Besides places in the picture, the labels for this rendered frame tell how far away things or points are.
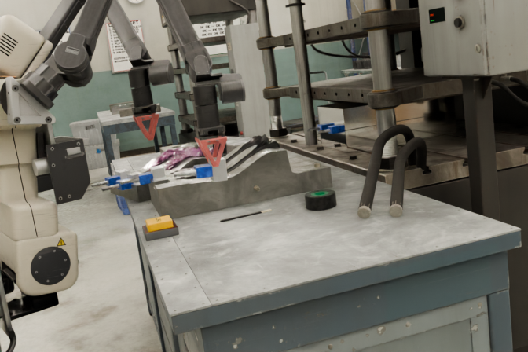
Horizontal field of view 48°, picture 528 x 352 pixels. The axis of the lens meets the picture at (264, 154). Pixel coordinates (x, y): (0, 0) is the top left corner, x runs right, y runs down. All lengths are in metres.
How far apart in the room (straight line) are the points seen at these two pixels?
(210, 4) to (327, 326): 5.46
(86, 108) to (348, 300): 7.99
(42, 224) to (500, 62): 1.28
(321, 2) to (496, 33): 8.13
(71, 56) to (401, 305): 0.94
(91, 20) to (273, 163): 0.61
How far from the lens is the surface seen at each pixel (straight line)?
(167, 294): 1.10
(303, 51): 2.60
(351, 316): 1.15
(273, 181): 1.66
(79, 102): 8.94
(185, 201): 1.61
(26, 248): 1.67
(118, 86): 8.95
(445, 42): 1.81
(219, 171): 1.49
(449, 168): 2.01
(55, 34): 2.00
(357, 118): 2.34
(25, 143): 1.67
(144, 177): 1.76
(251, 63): 6.13
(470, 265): 1.25
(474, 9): 1.69
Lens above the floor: 1.19
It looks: 9 degrees down
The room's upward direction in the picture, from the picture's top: 8 degrees counter-clockwise
